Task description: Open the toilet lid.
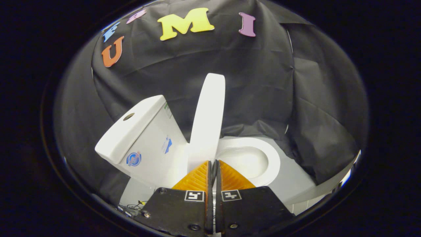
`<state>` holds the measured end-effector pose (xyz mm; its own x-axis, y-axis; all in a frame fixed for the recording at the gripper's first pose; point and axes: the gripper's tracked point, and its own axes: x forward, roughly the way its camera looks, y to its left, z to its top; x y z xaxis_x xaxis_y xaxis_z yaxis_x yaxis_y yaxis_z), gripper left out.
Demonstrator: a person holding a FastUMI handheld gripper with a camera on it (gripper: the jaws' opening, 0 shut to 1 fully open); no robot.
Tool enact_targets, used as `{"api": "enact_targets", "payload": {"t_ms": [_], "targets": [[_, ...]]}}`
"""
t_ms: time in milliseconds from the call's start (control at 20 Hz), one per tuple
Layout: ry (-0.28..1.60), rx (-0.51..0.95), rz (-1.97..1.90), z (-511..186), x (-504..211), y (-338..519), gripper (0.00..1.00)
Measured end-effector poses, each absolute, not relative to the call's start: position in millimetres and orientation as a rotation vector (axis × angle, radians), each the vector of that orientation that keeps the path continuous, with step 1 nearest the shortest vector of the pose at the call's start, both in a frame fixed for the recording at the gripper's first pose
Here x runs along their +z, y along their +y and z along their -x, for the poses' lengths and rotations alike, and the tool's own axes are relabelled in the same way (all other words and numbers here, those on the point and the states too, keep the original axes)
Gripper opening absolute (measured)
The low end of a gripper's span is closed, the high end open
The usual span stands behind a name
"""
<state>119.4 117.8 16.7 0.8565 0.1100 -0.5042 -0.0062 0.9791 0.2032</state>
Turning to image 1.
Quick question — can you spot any thin black cable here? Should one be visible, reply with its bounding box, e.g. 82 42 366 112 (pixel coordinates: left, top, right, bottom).
128 200 148 211

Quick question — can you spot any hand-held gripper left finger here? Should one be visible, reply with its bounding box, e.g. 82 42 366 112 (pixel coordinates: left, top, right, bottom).
134 160 213 237

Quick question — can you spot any white ceramic toilet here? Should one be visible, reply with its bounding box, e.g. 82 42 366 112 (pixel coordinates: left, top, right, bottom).
95 95 281 190

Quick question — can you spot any black backdrop cloth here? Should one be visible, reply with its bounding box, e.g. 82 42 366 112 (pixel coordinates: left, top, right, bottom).
54 0 369 204

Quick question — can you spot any white toilet seat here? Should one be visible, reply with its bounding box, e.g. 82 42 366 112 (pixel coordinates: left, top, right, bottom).
215 137 281 187

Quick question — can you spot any white cistern cover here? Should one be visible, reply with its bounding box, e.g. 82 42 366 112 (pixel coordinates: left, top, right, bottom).
95 95 167 164

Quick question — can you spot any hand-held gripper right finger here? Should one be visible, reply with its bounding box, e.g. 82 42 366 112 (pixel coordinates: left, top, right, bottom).
214 160 295 235

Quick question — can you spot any white toilet lid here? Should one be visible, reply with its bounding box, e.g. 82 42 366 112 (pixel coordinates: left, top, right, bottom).
187 73 226 173

